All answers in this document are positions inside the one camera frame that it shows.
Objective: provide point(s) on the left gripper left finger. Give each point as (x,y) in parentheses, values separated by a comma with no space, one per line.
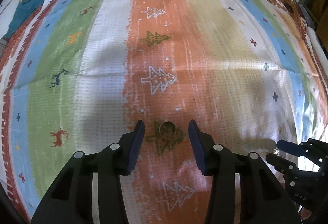
(69,197)

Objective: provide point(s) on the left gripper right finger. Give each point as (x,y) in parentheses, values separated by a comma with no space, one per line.
(263,198)

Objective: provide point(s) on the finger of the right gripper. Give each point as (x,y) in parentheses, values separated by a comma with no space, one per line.
(290,169)
(313,150)

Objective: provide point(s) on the operator hand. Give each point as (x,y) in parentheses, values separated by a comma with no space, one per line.
(305,214)

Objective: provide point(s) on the striped colourful cloth mat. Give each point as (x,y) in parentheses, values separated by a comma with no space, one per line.
(96,67)

